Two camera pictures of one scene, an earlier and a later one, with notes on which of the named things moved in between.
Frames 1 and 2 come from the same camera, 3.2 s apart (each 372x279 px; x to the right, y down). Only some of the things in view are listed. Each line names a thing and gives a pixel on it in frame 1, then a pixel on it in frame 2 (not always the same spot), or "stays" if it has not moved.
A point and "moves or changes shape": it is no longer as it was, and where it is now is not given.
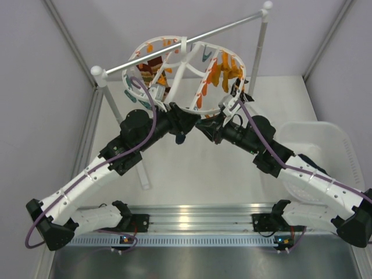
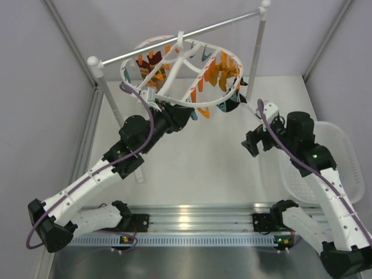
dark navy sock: x=180 y=138 moves or changes shape
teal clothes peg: x=133 y=99 → x=127 y=77
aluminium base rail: x=201 y=218 stays
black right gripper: x=213 y=127 → x=253 y=137
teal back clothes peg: x=205 y=57 stays
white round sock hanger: x=197 y=78 moves or changes shape
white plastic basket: x=328 y=145 stays
